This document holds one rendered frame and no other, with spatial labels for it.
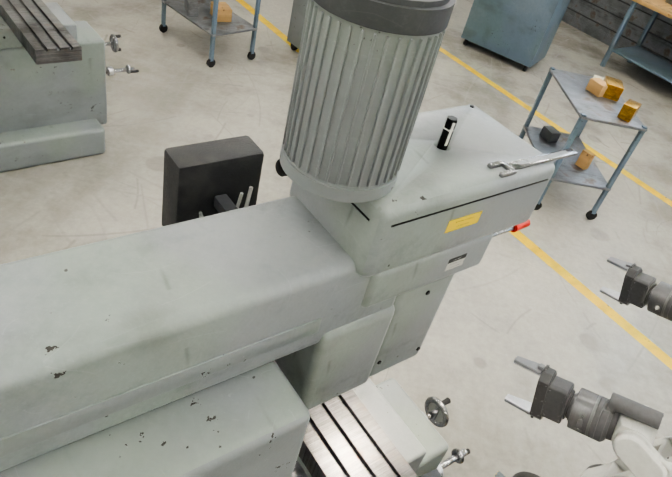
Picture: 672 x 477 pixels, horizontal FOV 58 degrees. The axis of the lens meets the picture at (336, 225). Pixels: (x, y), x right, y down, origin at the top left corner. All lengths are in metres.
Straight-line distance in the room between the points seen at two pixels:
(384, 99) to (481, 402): 2.60
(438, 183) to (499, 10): 6.38
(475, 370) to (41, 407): 2.77
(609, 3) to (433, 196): 8.62
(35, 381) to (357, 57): 0.59
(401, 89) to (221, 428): 0.60
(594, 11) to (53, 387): 9.22
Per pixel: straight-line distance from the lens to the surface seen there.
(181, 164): 1.25
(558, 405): 1.38
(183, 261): 0.98
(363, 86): 0.84
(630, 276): 1.80
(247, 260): 1.00
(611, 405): 1.35
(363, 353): 1.27
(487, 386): 3.39
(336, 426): 1.85
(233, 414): 1.05
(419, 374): 3.28
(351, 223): 1.02
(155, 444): 1.02
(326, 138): 0.89
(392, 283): 1.13
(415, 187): 1.03
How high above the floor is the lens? 2.44
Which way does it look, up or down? 38 degrees down
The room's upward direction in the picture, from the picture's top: 15 degrees clockwise
